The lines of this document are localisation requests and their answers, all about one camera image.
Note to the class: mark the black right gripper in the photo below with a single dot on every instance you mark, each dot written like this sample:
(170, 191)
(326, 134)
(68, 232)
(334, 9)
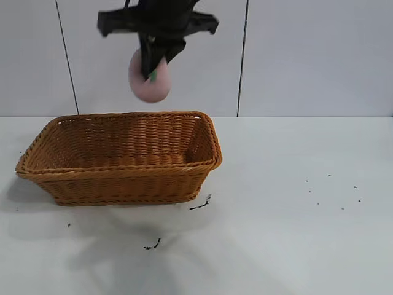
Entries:
(165, 18)

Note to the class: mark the brown woven wicker basket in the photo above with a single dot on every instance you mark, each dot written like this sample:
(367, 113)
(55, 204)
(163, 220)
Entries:
(122, 181)

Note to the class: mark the pink toy peach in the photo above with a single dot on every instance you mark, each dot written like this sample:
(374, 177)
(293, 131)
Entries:
(152, 89)

